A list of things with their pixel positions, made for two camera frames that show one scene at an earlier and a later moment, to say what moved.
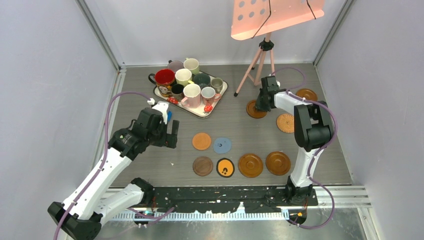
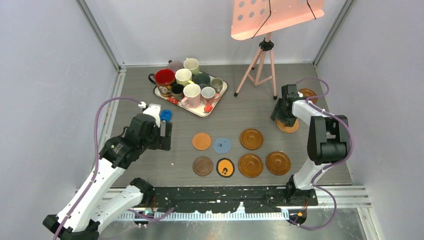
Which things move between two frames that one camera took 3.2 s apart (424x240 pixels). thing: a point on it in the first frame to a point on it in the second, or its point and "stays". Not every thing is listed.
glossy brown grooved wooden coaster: [278, 163] stays
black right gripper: [259, 106] to [276, 113]
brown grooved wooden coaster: [250, 165] stays
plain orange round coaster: [201, 141] stays
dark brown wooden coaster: [202, 166] stays
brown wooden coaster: [252, 111] to [251, 139]
